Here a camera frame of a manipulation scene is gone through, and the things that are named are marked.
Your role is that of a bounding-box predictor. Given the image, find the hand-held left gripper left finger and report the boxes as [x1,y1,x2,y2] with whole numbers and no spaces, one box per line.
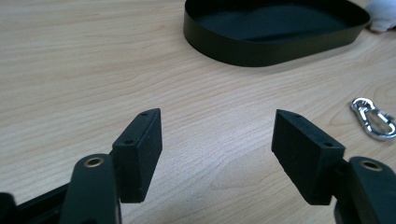
[110,107,163,204]

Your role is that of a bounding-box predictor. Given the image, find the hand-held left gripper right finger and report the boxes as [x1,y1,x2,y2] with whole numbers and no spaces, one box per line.
[271,108,347,206]

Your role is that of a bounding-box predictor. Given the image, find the silver metal carabiner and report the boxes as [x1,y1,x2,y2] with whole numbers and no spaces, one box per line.
[349,96,396,142]

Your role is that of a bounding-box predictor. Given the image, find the black oval tray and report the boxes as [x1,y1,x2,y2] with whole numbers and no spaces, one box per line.
[182,0,372,68]

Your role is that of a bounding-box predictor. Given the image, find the white cloth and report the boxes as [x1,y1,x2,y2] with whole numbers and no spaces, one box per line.
[364,0,396,34]

